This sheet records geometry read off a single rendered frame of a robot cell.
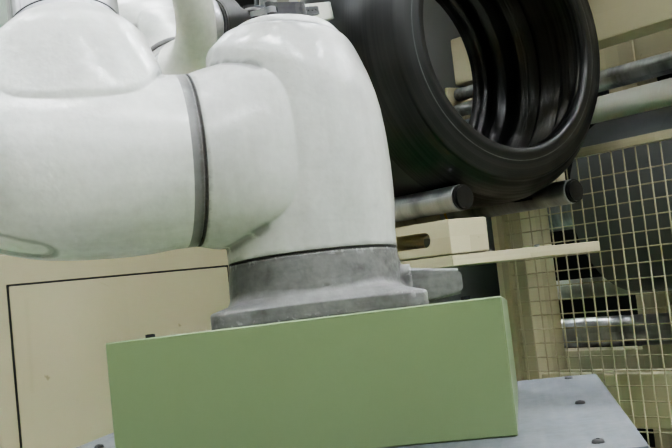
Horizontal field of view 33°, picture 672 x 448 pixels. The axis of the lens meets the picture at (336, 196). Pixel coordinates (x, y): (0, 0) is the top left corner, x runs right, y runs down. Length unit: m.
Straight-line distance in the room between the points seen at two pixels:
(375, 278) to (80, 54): 0.31
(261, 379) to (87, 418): 1.37
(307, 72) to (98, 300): 1.32
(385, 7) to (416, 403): 1.12
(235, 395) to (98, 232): 0.18
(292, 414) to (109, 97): 0.30
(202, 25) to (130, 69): 0.58
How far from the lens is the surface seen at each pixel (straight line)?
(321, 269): 0.94
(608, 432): 0.83
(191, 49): 1.55
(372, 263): 0.96
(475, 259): 1.90
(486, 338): 0.84
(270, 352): 0.86
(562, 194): 2.10
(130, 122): 0.93
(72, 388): 2.20
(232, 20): 1.78
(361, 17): 1.89
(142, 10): 1.69
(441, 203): 1.91
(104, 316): 2.23
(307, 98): 0.95
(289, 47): 0.97
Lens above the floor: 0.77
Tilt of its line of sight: 5 degrees up
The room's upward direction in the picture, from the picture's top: 6 degrees counter-clockwise
